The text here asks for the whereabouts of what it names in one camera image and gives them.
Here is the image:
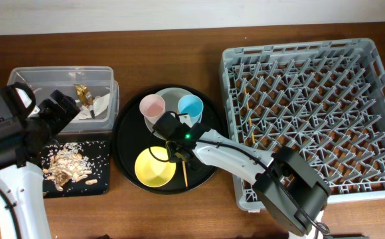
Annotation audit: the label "yellow bowl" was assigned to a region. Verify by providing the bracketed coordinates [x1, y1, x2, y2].
[134, 146, 177, 188]

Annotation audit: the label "pink cup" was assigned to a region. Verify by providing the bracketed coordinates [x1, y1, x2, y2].
[139, 94, 166, 123]

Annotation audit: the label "blue cup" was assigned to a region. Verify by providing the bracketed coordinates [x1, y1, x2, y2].
[178, 94, 204, 124]

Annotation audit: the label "black round tray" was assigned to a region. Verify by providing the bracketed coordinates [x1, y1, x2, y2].
[112, 85, 228, 195]

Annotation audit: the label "white wrapper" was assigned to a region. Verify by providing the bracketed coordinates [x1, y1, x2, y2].
[73, 94, 110, 121]

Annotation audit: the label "food scraps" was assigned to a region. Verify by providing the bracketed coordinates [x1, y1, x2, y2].
[41, 141, 110, 193]

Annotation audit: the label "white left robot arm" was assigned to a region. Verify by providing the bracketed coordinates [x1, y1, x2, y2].
[0, 83, 80, 238]

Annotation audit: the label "clear plastic bin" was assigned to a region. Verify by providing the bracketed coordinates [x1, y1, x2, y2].
[8, 66, 119, 134]

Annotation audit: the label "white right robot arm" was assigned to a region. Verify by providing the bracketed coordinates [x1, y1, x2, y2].
[154, 122, 331, 236]

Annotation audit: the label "black rectangular tray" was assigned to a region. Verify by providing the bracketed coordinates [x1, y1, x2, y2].
[39, 134, 111, 199]

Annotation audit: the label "brown gold snack wrapper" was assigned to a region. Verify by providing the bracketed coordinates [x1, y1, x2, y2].
[74, 84, 94, 107]

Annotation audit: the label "grey dishwasher rack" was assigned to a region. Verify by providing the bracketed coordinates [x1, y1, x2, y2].
[219, 39, 385, 203]

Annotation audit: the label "wooden chopstick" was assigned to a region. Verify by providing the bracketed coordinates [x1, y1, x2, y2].
[244, 87, 256, 145]
[182, 161, 189, 188]

